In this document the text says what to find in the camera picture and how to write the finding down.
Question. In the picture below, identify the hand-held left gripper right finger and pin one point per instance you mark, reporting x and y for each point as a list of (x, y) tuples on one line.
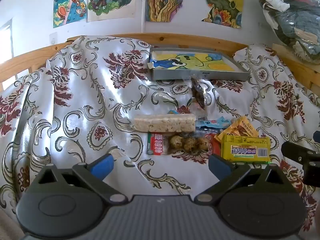
[(218, 167)]

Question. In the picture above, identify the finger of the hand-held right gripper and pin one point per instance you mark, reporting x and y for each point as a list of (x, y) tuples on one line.
[(297, 152)]

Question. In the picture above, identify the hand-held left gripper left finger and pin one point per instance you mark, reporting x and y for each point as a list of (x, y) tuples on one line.
[(103, 167)]

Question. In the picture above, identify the dark blue snack packet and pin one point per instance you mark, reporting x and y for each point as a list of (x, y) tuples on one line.
[(207, 131)]

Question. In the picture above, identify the quail egg packet red label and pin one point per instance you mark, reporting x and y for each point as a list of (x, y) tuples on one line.
[(187, 143)]

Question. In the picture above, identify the golden braised snack packet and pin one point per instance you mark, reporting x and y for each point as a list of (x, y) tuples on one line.
[(240, 128)]

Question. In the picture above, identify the light blue snack packet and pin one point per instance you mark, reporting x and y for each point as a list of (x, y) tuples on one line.
[(212, 123)]

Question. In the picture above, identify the rice cracker bar packet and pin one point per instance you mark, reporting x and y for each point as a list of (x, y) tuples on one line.
[(162, 123)]

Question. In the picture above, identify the grey shallow tray box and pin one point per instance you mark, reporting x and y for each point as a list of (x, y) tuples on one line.
[(200, 75)]

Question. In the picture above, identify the yellow snack packet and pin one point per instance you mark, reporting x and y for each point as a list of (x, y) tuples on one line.
[(246, 150)]

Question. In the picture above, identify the clear packet of dark snack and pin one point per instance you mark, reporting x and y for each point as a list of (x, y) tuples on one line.
[(198, 95)]

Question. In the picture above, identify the floral satin blanket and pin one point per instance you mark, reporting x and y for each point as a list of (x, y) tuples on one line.
[(87, 92)]

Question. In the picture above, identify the clear bag of clothes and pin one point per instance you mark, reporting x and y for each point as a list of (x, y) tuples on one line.
[(292, 17)]

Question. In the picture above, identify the window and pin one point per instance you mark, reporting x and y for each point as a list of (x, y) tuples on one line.
[(6, 42)]

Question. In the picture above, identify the white wall socket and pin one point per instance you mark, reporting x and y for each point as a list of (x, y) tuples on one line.
[(53, 38)]

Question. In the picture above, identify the white wall pipe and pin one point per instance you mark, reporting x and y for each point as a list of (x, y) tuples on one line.
[(143, 7)]

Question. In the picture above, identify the wall poster of blond figure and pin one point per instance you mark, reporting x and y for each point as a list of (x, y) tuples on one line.
[(110, 0)]

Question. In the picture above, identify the wall poster of orange-haired figure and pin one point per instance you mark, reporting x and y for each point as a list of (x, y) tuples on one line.
[(67, 2)]

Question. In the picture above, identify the torn yellow wavy wall poster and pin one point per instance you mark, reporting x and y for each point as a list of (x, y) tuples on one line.
[(167, 2)]

